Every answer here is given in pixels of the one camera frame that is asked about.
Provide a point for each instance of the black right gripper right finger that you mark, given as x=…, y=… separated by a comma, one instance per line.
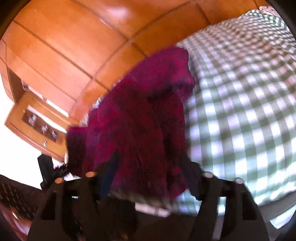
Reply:
x=242, y=218

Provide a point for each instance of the floral pillow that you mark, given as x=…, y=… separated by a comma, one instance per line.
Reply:
x=268, y=10

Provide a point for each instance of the wooden nightstand with knobs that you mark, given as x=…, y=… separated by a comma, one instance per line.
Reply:
x=40, y=125

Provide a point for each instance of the red black knit sweater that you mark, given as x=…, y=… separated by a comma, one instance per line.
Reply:
x=142, y=121

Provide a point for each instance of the wooden panelled wardrobe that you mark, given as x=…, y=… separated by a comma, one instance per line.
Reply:
x=72, y=52

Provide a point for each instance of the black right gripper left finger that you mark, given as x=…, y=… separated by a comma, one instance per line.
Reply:
x=75, y=200

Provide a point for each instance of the green white checkered bedspread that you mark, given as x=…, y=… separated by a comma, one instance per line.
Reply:
x=240, y=117

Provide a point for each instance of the dark woven chair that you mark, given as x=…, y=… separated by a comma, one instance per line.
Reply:
x=19, y=204

